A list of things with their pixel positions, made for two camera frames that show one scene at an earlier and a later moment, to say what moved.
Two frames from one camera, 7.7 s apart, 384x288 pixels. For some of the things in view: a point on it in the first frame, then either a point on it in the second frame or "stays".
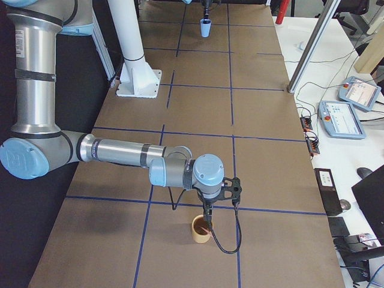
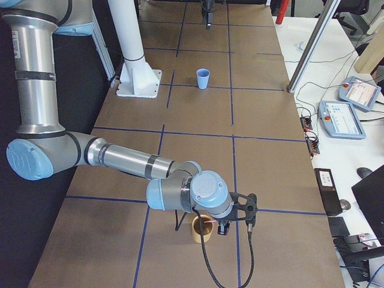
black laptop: (369, 194) stays
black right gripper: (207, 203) -> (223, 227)
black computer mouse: (363, 171) stays
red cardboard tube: (283, 7) stays
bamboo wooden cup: (200, 235) stays
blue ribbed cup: (205, 27) -> (202, 75)
